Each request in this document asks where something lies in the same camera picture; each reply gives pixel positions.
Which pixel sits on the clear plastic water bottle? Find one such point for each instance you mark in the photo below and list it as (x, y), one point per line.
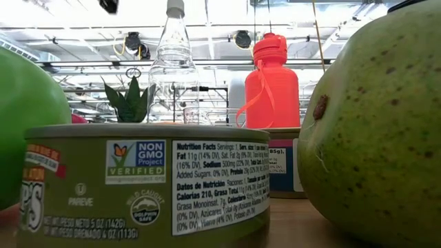
(174, 69)

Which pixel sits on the orange plastic bottle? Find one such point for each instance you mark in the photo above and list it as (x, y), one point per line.
(275, 96)

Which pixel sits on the olive label tuna can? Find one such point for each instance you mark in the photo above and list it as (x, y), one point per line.
(138, 206)

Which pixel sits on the blue label tin can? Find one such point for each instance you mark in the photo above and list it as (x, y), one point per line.
(284, 186)

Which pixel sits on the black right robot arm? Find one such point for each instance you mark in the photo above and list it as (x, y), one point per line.
(396, 7)

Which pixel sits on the snake plant in white pot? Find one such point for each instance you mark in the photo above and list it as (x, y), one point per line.
(132, 103)

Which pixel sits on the black metal rack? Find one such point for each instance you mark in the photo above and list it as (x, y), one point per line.
(200, 88)

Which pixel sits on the green apple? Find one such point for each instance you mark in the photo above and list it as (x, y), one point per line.
(31, 120)

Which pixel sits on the white building column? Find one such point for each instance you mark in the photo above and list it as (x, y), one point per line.
(237, 96)

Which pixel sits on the green pear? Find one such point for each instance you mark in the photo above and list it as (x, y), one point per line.
(379, 137)

